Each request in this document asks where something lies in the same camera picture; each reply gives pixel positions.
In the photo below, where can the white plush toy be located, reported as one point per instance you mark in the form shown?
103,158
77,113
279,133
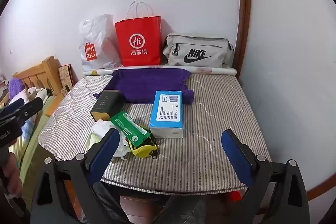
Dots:
35,92

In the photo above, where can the light green tissue pack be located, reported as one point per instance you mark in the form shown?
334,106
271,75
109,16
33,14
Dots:
93,140

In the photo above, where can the purple towel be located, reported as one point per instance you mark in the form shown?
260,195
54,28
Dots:
147,85

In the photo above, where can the rolled printed plastic sheet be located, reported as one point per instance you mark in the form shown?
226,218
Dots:
210,70

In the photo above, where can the dark green tea tin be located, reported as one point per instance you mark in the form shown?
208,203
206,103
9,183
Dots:
105,104

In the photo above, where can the blue cardboard box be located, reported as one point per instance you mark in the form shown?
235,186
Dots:
168,113

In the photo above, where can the grey waist bag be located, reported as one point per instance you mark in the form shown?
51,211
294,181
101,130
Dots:
183,56

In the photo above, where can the green foil packet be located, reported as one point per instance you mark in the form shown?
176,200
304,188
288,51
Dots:
128,128

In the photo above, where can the white plastic shopping bag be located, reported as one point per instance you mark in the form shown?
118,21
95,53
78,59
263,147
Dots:
97,37

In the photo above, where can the wooden bed headboard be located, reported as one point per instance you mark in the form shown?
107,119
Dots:
39,74

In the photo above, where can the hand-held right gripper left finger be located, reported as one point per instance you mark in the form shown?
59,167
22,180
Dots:
103,155

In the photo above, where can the person's left forearm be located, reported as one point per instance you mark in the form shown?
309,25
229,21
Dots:
13,209

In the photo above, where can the person's left hand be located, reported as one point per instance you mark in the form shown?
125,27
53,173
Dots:
11,176

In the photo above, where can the clear plastic wrapper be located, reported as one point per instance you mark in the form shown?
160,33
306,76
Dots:
121,149

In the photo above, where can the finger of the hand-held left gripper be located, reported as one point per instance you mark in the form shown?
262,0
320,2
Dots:
27,108

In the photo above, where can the red paper shopping bag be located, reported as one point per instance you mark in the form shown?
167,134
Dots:
139,29

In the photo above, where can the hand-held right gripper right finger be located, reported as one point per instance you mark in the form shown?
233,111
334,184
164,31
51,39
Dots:
237,158

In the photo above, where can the bed with green sheet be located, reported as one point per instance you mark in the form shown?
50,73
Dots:
34,134

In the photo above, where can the purple plush toy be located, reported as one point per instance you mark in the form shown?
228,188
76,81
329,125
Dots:
15,86

